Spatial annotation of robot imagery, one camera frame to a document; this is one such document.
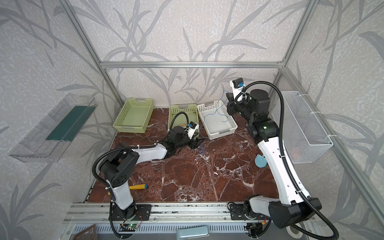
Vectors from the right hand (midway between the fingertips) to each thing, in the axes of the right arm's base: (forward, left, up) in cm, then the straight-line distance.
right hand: (229, 89), depth 66 cm
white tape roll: (-51, -30, -44) cm, 74 cm away
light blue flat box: (-50, +17, -39) cm, 65 cm away
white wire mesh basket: (-20, -30, -10) cm, 38 cm away
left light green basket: (+20, +63, -42) cm, 78 cm away
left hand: (-2, +12, -31) cm, 33 cm away
